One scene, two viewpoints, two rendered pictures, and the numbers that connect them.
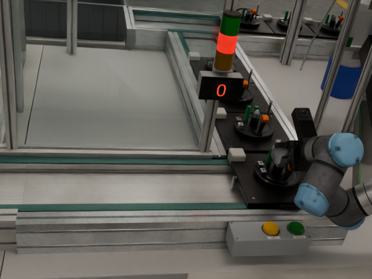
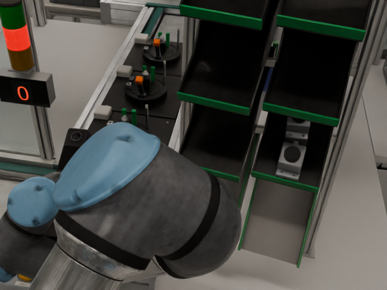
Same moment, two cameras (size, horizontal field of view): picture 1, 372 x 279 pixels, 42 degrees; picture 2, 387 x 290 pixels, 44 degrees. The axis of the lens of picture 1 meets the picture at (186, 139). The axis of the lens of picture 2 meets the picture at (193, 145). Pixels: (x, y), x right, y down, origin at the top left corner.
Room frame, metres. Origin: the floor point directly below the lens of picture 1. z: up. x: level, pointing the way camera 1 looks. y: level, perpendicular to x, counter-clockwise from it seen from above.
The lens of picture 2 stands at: (0.53, -0.78, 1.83)
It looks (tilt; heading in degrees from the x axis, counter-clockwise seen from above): 40 degrees down; 21
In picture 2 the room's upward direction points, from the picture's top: 3 degrees clockwise
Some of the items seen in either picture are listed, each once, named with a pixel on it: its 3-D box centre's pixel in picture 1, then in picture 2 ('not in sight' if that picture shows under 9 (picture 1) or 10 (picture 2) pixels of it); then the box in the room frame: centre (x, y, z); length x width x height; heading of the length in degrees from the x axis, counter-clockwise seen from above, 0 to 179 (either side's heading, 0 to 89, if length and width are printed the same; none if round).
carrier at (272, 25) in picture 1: (290, 19); not in sight; (2.63, -0.46, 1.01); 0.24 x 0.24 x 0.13; 14
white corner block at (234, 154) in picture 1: (236, 156); not in sight; (1.27, -0.16, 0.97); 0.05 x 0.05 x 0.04; 14
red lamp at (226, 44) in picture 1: (227, 41); (16, 35); (1.27, -0.07, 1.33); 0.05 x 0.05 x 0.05
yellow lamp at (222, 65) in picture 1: (223, 58); (21, 56); (1.27, -0.07, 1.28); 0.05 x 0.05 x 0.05
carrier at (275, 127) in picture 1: (254, 119); (125, 126); (1.45, -0.22, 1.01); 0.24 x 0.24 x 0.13; 14
